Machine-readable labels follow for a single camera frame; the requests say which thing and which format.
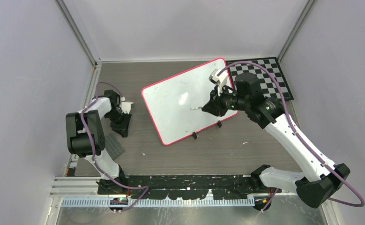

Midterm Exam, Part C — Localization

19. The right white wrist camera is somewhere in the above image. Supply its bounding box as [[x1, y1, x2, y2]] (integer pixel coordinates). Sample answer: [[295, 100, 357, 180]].
[[209, 69, 229, 96]]

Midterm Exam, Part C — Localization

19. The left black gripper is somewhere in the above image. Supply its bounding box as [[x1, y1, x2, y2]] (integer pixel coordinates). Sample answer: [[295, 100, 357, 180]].
[[105, 110, 131, 137]]

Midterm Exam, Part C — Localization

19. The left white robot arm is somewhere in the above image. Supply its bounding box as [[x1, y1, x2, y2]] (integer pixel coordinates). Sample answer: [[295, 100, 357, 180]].
[[66, 90, 134, 194]]

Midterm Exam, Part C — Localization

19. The white slotted cable duct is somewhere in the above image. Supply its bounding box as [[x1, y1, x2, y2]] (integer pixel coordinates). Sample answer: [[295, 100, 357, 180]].
[[61, 196, 255, 208]]

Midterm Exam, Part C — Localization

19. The black white checkerboard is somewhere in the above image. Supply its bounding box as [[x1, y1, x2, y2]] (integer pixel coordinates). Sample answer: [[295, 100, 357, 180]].
[[228, 57, 294, 101]]

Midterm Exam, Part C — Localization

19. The black whiteboard marker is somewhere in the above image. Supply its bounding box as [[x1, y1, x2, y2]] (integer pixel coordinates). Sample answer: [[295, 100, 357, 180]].
[[190, 106, 202, 110]]

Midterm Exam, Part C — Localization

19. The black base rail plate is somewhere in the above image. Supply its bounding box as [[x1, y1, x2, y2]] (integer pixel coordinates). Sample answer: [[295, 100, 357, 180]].
[[97, 175, 276, 200]]

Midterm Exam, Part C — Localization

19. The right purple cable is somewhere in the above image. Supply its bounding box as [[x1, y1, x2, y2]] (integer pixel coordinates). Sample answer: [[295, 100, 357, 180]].
[[216, 61, 365, 213]]

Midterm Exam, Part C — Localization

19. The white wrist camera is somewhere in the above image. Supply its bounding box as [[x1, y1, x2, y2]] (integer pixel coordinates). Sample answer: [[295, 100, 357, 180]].
[[209, 69, 229, 96], [119, 97, 134, 114]]

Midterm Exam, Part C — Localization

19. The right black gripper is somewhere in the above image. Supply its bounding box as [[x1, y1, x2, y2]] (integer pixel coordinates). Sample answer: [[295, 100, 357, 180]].
[[202, 83, 249, 117]]

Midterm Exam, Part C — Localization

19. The pink framed whiteboard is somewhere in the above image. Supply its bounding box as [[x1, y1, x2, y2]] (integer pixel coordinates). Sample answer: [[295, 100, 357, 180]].
[[141, 58, 238, 146]]

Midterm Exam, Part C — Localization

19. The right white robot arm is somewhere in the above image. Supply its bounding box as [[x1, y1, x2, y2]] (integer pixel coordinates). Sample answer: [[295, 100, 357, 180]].
[[201, 73, 350, 208]]

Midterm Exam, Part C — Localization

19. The grey studded baseplate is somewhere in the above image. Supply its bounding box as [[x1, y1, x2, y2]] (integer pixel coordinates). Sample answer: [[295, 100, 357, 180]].
[[105, 134, 125, 160]]

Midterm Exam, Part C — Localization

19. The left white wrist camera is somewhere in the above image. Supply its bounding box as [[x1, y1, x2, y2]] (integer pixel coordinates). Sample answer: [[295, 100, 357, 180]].
[[119, 97, 134, 114]]

